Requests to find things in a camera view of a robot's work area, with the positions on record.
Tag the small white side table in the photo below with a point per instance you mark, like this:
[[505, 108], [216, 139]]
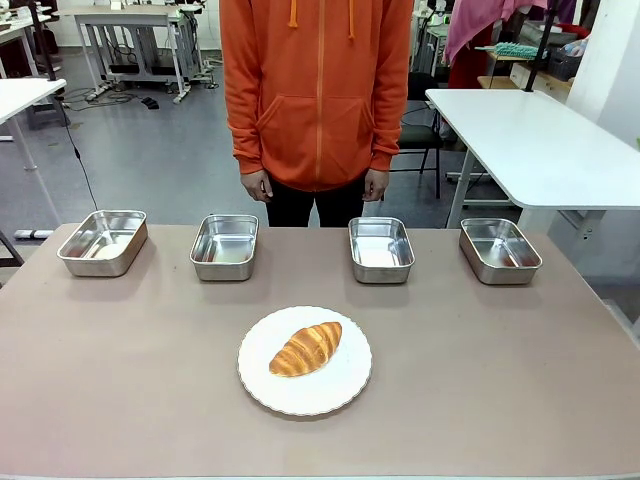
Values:
[[20, 97]]

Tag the white scalloped plate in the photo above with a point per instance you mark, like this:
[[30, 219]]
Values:
[[310, 396]]

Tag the person's right hand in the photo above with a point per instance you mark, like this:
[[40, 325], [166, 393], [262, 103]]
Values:
[[256, 186]]

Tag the black foot pedal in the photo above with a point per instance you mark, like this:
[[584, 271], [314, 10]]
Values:
[[150, 103]]

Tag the person's left hand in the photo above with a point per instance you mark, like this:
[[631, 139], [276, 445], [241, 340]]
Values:
[[375, 184]]

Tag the teal microfibre duster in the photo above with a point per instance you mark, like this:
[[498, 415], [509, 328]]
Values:
[[515, 49]]

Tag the dark red hanging garment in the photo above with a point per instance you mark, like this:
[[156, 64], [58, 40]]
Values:
[[470, 65]]

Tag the black trousers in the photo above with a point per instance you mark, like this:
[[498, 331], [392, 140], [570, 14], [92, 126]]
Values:
[[300, 210]]

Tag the person's left forearm orange sleeve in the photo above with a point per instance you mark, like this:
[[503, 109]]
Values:
[[386, 140]]

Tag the wooden shelf unit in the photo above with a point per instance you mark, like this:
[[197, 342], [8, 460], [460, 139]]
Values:
[[525, 75]]

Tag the pink hanging cloth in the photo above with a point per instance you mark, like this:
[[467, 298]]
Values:
[[475, 25]]

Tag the person in orange hoodie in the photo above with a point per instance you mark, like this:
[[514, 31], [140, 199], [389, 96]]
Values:
[[317, 90]]

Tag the rectangular stainless steel container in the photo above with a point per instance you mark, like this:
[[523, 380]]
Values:
[[225, 247], [102, 242], [381, 250], [500, 250]]

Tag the grey plastic crate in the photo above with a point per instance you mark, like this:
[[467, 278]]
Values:
[[565, 62]]

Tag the golden brown croissant bread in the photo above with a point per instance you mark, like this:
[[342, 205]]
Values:
[[305, 350]]

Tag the grey background workbench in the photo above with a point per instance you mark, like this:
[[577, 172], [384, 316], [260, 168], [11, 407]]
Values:
[[130, 20]]

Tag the black camera stand pole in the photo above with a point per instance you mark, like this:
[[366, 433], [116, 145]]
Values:
[[44, 45], [542, 45]]

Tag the person's right forearm orange sleeve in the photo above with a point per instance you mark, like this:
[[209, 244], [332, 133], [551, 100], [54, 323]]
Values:
[[249, 140]]

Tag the white power strip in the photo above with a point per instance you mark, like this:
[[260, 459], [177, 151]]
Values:
[[32, 233]]

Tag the black folding chair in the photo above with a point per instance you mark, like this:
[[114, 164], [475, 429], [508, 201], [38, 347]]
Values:
[[420, 135]]

